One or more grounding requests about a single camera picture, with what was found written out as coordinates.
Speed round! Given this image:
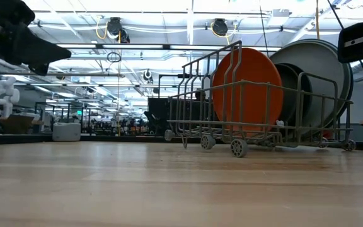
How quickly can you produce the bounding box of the white remote control box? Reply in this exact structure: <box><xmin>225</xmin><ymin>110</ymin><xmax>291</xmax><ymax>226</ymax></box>
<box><xmin>52</xmin><ymin>122</ymin><xmax>82</xmax><ymax>142</ymax></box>

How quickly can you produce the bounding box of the small orange plate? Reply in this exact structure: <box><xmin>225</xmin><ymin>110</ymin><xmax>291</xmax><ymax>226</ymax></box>
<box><xmin>212</xmin><ymin>47</ymin><xmax>285</xmax><ymax>135</ymax></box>

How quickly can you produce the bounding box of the yellow hanging cable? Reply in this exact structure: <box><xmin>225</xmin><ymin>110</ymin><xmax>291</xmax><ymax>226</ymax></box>
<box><xmin>315</xmin><ymin>0</ymin><xmax>321</xmax><ymax>40</ymax></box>

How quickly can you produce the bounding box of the black table frame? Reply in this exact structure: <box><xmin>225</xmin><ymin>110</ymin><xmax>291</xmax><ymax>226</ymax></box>
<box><xmin>0</xmin><ymin>132</ymin><xmax>363</xmax><ymax>153</ymax></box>

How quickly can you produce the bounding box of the grey wire dish rack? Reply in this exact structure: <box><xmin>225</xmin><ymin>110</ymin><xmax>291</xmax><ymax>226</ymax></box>
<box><xmin>164</xmin><ymin>40</ymin><xmax>357</xmax><ymax>158</ymax></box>

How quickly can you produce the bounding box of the large grey plate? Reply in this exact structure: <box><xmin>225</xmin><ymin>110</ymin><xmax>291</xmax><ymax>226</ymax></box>
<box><xmin>268</xmin><ymin>38</ymin><xmax>349</xmax><ymax>138</ymax></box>

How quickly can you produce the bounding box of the black ceiling cable reel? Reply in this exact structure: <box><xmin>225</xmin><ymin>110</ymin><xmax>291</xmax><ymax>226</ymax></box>
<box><xmin>107</xmin><ymin>17</ymin><xmax>130</xmax><ymax>44</ymax></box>
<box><xmin>142</xmin><ymin>69</ymin><xmax>154</xmax><ymax>84</ymax></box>
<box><xmin>211</xmin><ymin>18</ymin><xmax>229</xmax><ymax>38</ymax></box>

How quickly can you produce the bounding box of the small black plate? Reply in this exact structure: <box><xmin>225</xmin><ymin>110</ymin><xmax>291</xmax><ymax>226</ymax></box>
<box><xmin>274</xmin><ymin>62</ymin><xmax>307</xmax><ymax>127</ymax></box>

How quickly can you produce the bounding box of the thin black hanging cable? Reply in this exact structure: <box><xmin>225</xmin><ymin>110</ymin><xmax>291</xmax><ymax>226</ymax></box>
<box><xmin>258</xmin><ymin>0</ymin><xmax>270</xmax><ymax>48</ymax></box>

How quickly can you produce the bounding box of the large white plate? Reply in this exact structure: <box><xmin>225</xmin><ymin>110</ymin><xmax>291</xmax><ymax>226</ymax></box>
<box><xmin>310</xmin><ymin>38</ymin><xmax>352</xmax><ymax>127</ymax></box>

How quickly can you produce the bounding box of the black hanging cable coil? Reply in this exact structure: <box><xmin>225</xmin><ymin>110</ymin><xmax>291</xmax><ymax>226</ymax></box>
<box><xmin>106</xmin><ymin>52</ymin><xmax>122</xmax><ymax>64</ymax></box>

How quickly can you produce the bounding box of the large blue plate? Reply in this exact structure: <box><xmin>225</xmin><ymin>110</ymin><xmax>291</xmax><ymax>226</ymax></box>
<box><xmin>338</xmin><ymin>55</ymin><xmax>355</xmax><ymax>124</ymax></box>

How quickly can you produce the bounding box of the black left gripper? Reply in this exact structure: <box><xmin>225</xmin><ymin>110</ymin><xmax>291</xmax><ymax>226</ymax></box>
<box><xmin>0</xmin><ymin>0</ymin><xmax>72</xmax><ymax>76</ymax></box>

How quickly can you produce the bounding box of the brown cardboard box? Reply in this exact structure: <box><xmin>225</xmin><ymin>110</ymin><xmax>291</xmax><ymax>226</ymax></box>
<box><xmin>0</xmin><ymin>113</ymin><xmax>45</xmax><ymax>134</ymax></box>

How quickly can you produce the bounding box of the small teal plate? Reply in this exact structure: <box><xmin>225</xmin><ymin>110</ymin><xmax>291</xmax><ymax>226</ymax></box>
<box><xmin>287</xmin><ymin>62</ymin><xmax>313</xmax><ymax>125</ymax></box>

